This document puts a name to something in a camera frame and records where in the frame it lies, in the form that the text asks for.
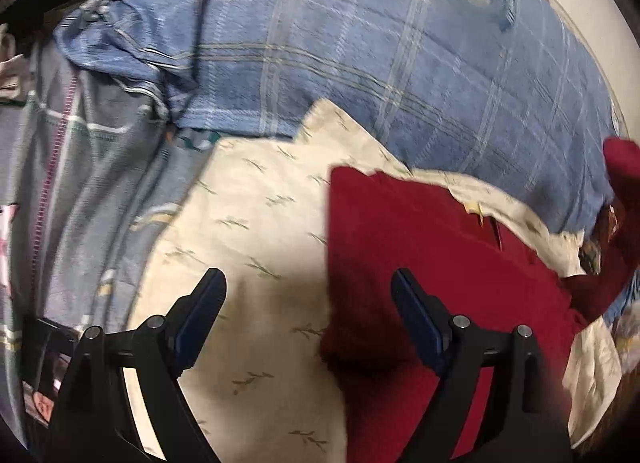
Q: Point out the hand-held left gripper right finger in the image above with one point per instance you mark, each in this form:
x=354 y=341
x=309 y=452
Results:
x=416 y=325

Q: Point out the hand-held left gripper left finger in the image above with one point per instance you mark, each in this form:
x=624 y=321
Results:
x=200 y=315

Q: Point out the red garment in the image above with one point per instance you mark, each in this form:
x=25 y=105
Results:
x=425 y=238

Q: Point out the cream leaf-print cloth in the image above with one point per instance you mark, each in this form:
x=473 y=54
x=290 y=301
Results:
x=250 y=203

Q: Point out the grey plaid garment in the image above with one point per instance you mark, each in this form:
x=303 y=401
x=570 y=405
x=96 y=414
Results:
x=100 y=168

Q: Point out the dark patterned object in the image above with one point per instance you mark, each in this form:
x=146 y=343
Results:
x=600 y=243

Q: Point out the pink white cloth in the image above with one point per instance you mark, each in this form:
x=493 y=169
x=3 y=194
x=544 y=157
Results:
x=12 y=68

